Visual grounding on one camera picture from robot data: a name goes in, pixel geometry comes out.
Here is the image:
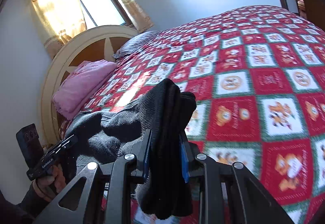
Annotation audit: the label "black pants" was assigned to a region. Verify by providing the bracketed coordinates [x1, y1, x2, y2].
[62, 79, 197, 220]

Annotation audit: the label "cream wooden headboard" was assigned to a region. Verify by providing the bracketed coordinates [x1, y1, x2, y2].
[40, 25, 138, 144]

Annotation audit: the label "right yellow curtain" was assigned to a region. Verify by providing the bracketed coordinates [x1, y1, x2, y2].
[118, 0, 154, 33]

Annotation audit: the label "left forearm dark sleeve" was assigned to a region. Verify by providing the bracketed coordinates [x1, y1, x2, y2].
[1, 183, 49, 223]

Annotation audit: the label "pink folded blanket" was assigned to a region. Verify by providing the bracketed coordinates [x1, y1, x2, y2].
[52, 60, 117, 120]

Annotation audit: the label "striped grey pillow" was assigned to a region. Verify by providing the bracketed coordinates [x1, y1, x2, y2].
[112, 31, 160, 60]

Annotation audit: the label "left hand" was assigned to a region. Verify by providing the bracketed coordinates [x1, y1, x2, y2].
[32, 164, 66, 202]

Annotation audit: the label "red patchwork bedspread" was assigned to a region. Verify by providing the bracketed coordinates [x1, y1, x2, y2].
[58, 4, 325, 224]

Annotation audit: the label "left yellow curtain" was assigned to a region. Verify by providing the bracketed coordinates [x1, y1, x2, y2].
[26, 0, 87, 58]

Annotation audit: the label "window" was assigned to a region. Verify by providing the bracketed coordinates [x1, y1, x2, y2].
[80, 0, 132, 29]

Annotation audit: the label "yellow curtain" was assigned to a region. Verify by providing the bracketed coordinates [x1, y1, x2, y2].
[26, 0, 87, 58]
[118, 0, 154, 33]

